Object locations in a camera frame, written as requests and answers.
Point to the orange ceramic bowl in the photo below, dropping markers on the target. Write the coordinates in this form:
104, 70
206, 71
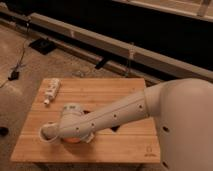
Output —
72, 140

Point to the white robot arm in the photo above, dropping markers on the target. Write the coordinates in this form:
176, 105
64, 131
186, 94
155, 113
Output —
182, 110

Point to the black smartphone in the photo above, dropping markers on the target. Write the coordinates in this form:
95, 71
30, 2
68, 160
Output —
115, 128

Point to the wooden table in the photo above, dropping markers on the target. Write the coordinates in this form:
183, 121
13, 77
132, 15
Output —
134, 147

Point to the white cup with cloth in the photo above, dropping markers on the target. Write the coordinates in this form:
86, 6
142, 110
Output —
49, 133

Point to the black power adapter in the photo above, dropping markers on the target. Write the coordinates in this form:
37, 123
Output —
14, 75

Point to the dark object at left edge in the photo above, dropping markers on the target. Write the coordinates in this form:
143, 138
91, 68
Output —
4, 131

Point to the black floor bracket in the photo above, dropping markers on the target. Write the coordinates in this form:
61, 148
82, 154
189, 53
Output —
101, 63

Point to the long beige rail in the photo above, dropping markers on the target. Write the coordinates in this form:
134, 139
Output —
140, 55

